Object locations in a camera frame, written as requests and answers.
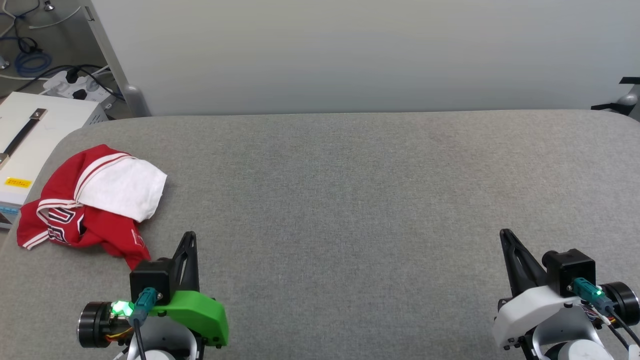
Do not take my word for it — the grey partition post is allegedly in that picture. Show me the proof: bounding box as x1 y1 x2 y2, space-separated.
80 0 151 118

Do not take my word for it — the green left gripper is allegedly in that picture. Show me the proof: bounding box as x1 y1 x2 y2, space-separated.
149 231 230 349

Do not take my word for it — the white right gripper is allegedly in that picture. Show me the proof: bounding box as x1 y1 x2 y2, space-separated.
492 229 584 351

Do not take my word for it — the teal plug left camera cable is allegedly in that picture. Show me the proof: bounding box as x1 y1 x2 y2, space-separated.
130 287 160 360

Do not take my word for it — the red and white jersey shirt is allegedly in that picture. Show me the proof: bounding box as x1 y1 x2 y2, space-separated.
16 144 168 271

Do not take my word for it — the white metal box with handle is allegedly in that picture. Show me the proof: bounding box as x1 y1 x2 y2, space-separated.
0 91 109 231

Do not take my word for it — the teal plug right camera cable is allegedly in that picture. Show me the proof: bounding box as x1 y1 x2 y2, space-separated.
569 277 640 347

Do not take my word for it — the black power cable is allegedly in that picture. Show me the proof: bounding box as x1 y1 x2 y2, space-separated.
9 63 126 102

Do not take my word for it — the blue coiled cable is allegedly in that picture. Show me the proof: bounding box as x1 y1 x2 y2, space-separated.
13 49 53 77

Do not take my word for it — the teal plug camera cable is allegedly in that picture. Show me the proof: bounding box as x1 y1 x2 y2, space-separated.
569 277 640 347
130 287 160 360

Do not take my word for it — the white power strip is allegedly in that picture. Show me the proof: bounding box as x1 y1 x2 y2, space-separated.
42 69 114 104

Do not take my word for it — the black chair base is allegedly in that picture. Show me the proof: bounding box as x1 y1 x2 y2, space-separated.
590 76 640 121

